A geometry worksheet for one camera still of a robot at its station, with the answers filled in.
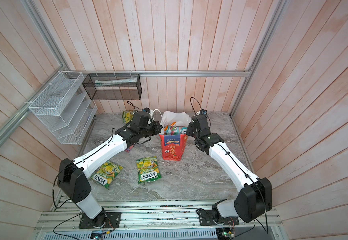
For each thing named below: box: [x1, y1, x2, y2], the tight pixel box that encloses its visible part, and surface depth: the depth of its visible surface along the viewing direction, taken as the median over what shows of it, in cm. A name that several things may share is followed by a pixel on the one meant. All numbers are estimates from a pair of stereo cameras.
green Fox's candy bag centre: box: [136, 156, 162, 184], surface depth 90 cm
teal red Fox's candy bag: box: [163, 122, 187, 136], surface depth 92 cm
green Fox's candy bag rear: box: [122, 110, 135, 124], surface depth 117 cm
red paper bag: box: [159, 110, 191, 161], surface depth 89 cm
